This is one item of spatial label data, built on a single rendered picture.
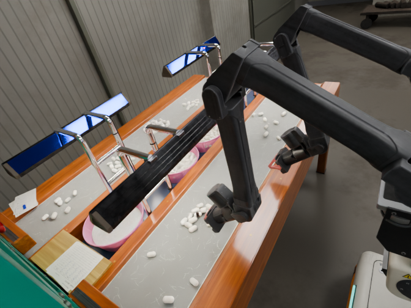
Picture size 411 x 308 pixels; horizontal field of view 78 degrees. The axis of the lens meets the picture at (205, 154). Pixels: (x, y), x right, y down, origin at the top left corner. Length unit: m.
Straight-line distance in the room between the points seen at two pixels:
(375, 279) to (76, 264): 1.29
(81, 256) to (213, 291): 0.52
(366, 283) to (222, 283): 0.79
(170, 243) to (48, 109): 1.73
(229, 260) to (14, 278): 0.76
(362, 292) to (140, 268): 0.99
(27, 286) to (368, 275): 1.42
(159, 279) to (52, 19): 2.09
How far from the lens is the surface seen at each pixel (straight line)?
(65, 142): 1.26
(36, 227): 1.46
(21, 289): 0.26
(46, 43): 2.46
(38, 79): 2.42
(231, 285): 0.89
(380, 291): 1.50
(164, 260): 1.02
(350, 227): 2.01
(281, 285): 1.73
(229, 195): 0.78
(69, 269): 1.13
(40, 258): 1.25
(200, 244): 1.01
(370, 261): 1.56
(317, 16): 0.86
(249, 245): 0.95
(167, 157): 0.85
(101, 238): 1.20
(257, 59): 0.48
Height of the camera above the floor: 1.57
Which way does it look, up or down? 37 degrees down
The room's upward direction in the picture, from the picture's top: 13 degrees counter-clockwise
